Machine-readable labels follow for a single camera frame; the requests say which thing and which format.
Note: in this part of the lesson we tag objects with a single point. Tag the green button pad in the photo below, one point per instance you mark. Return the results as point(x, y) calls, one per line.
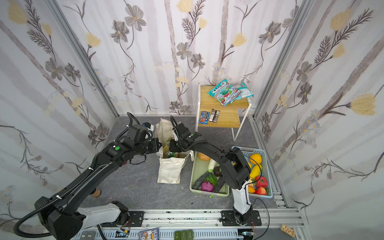
point(184, 235)

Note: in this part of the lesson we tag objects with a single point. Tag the yellow banana mango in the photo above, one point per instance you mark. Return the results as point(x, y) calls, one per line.
point(256, 172)

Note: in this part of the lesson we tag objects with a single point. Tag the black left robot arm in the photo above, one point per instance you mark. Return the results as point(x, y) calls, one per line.
point(61, 214)

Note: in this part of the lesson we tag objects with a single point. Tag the red apple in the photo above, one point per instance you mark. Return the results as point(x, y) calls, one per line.
point(261, 191)

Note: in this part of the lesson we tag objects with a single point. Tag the dark cucumber right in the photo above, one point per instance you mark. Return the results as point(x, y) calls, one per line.
point(219, 185)

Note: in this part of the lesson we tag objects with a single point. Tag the light teal snack bag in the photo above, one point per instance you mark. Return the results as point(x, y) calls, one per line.
point(245, 91)

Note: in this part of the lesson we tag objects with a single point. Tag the yellow green snack bag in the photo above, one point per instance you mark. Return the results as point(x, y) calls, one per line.
point(167, 153)

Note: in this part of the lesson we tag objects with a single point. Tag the red strawberry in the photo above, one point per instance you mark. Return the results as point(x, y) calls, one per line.
point(262, 183)

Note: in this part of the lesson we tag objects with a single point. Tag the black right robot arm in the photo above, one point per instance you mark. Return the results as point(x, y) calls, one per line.
point(234, 166)

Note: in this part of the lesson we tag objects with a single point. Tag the white wooden two-tier shelf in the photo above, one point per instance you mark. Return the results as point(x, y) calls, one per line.
point(232, 116)

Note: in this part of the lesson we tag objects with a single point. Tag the dark cucumber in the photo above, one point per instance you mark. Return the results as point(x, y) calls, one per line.
point(219, 185)
point(197, 184)

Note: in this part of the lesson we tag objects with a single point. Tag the orange bread roll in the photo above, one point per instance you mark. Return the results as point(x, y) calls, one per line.
point(203, 157)

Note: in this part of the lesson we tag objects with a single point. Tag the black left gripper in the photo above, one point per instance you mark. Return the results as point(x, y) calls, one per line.
point(156, 145)

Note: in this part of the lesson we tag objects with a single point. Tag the brown chocolate bar pack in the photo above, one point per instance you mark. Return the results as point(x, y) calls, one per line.
point(214, 116)

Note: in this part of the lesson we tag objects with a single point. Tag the small wooden block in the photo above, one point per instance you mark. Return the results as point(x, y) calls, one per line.
point(288, 231)

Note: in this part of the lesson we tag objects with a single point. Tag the mangosteen dark brown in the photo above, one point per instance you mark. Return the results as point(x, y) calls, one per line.
point(217, 171)

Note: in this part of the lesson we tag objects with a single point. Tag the yellow lemon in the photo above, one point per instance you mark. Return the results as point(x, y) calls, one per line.
point(256, 159)

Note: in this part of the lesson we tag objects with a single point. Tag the green leafy vegetable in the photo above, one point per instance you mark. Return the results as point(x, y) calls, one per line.
point(211, 178)

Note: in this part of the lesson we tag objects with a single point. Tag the blue plastic basket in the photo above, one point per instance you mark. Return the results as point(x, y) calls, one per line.
point(265, 169)

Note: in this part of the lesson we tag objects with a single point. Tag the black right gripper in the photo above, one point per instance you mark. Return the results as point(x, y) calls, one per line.
point(173, 145)

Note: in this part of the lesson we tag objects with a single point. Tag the green orange mango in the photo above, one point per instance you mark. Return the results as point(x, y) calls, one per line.
point(251, 189)

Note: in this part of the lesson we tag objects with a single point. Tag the cream canvas grocery bag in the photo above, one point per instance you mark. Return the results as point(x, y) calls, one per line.
point(170, 169)

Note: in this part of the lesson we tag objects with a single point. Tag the blue candy bag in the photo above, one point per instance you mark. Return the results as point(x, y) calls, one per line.
point(204, 117)

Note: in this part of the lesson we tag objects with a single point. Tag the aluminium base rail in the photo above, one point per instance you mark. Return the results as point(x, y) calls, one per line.
point(208, 225)

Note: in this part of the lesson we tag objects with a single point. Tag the white radish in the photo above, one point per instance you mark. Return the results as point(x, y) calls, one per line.
point(211, 166)

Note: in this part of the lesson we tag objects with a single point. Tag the dark cucumber left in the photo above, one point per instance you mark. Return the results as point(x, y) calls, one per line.
point(197, 184)

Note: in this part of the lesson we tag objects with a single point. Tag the printed card box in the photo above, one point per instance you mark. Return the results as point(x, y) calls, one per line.
point(152, 234)

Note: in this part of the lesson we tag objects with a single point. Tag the green plastic basket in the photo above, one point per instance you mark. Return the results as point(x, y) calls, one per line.
point(200, 168)

